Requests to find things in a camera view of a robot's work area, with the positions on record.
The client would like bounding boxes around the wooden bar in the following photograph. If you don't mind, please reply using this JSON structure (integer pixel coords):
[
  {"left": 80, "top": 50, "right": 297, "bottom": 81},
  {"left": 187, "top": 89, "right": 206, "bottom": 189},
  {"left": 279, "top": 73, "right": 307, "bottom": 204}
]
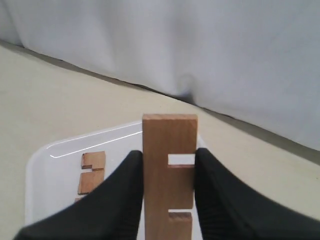
[{"left": 142, "top": 114, "right": 198, "bottom": 240}]

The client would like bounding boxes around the white plastic tray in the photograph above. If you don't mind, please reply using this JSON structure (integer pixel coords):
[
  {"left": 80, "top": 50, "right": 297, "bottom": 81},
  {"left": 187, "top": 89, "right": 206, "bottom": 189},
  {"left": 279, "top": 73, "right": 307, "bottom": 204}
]
[{"left": 25, "top": 121, "right": 202, "bottom": 240}]

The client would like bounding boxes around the white cloth backdrop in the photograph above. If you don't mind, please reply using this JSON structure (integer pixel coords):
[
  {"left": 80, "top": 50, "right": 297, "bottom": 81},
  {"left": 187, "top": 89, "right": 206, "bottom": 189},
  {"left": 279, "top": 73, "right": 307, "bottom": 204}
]
[{"left": 0, "top": 0, "right": 320, "bottom": 150}]

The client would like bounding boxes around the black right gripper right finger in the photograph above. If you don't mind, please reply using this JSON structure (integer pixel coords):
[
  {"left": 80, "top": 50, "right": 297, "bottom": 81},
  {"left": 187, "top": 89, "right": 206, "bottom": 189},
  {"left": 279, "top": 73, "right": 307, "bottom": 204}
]
[{"left": 194, "top": 148, "right": 320, "bottom": 240}]

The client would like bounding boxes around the wooden bar horizontal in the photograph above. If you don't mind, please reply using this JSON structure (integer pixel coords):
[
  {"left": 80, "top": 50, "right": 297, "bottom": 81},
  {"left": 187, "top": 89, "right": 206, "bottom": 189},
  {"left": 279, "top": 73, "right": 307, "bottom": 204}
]
[{"left": 74, "top": 151, "right": 106, "bottom": 202}]

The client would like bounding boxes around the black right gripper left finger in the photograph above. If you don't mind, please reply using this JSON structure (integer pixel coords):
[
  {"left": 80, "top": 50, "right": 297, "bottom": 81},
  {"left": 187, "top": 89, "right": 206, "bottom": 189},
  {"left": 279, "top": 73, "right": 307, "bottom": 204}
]
[{"left": 14, "top": 150, "right": 144, "bottom": 240}]

